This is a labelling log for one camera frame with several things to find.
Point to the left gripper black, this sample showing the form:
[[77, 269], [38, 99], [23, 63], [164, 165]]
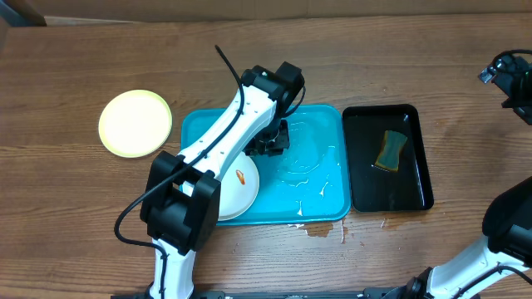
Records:
[[276, 149]]

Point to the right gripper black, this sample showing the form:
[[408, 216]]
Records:
[[501, 76]]

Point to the white plate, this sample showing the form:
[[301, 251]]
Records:
[[239, 188]]

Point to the yellow green sponge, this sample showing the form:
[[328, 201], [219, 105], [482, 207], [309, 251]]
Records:
[[393, 143]]

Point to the yellow plate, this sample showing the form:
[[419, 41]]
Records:
[[135, 123]]

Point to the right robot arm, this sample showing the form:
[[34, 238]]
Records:
[[504, 247]]

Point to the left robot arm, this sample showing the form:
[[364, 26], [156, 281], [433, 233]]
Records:
[[182, 196]]

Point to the teal plastic tray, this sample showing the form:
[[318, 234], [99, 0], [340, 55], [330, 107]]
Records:
[[309, 181]]

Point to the black plastic tray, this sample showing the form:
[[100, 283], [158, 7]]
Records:
[[377, 190]]

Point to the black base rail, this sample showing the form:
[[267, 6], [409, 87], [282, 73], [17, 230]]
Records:
[[368, 293]]

